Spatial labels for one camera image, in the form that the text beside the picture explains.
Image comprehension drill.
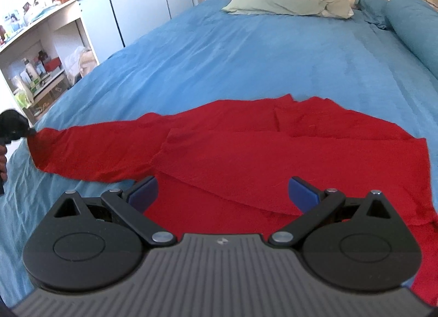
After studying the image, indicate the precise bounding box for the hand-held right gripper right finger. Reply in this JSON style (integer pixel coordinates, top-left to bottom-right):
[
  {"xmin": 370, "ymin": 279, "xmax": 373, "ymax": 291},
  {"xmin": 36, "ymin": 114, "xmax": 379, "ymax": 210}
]
[{"xmin": 269, "ymin": 176, "xmax": 397, "ymax": 246}]

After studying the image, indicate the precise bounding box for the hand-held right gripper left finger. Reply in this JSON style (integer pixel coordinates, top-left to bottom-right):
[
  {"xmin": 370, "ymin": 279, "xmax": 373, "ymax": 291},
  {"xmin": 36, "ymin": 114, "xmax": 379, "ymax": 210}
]
[{"xmin": 51, "ymin": 176, "xmax": 176, "ymax": 246}]

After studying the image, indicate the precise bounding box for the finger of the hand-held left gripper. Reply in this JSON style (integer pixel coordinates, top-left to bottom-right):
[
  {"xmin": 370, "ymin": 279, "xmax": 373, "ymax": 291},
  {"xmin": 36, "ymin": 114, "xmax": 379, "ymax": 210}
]
[{"xmin": 0, "ymin": 109, "xmax": 35, "ymax": 144}]

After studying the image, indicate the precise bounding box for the red garment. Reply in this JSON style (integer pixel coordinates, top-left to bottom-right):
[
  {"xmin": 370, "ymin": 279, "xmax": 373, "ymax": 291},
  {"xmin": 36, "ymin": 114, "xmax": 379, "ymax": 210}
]
[{"xmin": 27, "ymin": 94, "xmax": 438, "ymax": 307}]

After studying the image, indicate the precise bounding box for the yellow-green packet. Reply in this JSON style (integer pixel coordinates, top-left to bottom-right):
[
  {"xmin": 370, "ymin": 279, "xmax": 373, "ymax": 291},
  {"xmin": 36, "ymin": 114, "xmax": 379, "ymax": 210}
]
[{"xmin": 14, "ymin": 87, "xmax": 33, "ymax": 109}]

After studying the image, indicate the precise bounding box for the white pump bottle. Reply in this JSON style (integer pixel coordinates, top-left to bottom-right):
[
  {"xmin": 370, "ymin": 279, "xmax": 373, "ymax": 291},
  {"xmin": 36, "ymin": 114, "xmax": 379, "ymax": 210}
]
[{"xmin": 22, "ymin": 58, "xmax": 38, "ymax": 82}]

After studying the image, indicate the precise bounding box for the white plastic bag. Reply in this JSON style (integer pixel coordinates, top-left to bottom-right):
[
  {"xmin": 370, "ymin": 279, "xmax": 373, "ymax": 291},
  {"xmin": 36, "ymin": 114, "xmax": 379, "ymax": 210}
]
[{"xmin": 65, "ymin": 46, "xmax": 100, "ymax": 79}]

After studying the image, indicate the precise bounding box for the white shelf unit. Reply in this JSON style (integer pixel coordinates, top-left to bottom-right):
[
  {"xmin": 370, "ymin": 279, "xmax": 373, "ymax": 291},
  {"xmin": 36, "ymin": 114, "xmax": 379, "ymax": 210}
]
[{"xmin": 0, "ymin": 0, "xmax": 125, "ymax": 126}]

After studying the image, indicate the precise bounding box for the bed with blue sheet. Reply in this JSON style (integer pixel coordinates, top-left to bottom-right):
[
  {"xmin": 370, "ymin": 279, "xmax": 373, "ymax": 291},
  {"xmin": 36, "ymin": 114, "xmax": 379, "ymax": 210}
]
[{"xmin": 0, "ymin": 0, "xmax": 438, "ymax": 307}]

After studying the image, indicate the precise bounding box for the pale green pillow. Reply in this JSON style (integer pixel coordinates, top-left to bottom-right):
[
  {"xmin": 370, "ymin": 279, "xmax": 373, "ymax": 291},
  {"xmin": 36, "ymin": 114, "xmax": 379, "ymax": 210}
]
[{"xmin": 222, "ymin": 0, "xmax": 355, "ymax": 19}]

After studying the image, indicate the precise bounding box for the blue bolster pillow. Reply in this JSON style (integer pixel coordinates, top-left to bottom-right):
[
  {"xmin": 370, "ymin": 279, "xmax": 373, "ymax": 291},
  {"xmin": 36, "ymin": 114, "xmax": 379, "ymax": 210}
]
[{"xmin": 385, "ymin": 0, "xmax": 438, "ymax": 81}]

